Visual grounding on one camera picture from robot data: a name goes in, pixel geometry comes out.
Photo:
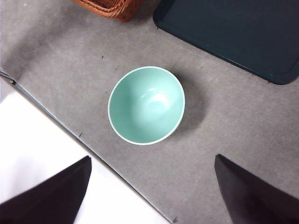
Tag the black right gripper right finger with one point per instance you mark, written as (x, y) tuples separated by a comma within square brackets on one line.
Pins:
[(252, 200)]

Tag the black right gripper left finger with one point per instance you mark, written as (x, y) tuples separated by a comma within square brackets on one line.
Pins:
[(53, 198)]

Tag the teal ceramic bowl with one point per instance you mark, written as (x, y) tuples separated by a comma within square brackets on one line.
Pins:
[(144, 107)]

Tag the black rectangular tray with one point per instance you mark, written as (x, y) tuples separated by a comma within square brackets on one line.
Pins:
[(233, 30)]

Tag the brown wicker basket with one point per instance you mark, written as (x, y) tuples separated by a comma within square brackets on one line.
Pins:
[(112, 7)]

